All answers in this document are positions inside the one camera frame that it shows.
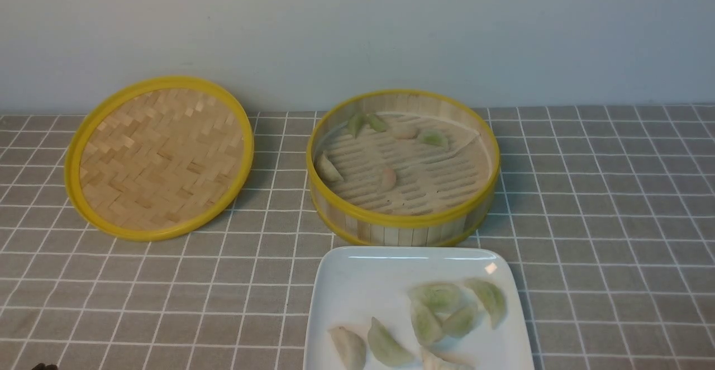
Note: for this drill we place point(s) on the pale dumpling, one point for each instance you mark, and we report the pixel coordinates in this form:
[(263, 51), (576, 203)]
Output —
[(326, 169), (430, 361), (350, 347)]

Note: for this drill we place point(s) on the pink dumpling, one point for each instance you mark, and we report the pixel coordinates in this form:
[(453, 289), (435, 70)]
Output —
[(388, 179)]

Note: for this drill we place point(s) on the white square plate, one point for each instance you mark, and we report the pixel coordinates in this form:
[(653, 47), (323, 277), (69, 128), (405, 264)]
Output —
[(354, 284)]

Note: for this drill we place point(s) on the green dumpling on plate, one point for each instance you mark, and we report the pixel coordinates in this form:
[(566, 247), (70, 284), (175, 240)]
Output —
[(491, 297), (427, 327), (385, 348), (460, 323), (440, 297)]

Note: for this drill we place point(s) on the pale dumpling on plate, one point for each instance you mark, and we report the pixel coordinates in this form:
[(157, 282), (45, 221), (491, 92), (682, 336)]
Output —
[(430, 361), (350, 347)]

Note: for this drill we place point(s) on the yellow rimmed bamboo steamer basket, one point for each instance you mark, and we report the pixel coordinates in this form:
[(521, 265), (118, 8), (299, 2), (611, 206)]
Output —
[(362, 227)]

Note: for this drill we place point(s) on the green dumpling in steamer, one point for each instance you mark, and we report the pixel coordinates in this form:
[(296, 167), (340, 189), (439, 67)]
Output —
[(433, 138), (376, 123), (355, 124)]

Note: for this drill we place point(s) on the white steamer liner cloth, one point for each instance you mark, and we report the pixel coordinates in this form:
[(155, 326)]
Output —
[(429, 179)]

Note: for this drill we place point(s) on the yellow rimmed bamboo steamer lid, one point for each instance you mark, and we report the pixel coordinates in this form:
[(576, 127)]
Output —
[(159, 159)]

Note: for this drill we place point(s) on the grey checked tablecloth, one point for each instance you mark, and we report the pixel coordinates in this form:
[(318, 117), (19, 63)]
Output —
[(605, 215)]

